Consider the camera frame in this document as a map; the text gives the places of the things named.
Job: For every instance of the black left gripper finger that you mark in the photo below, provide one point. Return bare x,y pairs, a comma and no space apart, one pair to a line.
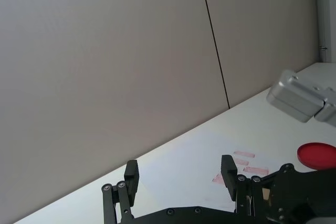
131,179

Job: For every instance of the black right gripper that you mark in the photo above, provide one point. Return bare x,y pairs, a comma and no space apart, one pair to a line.
296,195

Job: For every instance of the pale red tape strip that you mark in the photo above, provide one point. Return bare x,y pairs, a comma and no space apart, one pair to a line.
218,178
244,154
256,169

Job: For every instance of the red round disc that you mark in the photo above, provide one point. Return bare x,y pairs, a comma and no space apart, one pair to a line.
316,155

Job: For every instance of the grey metal post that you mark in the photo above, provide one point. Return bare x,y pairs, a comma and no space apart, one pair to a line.
325,11

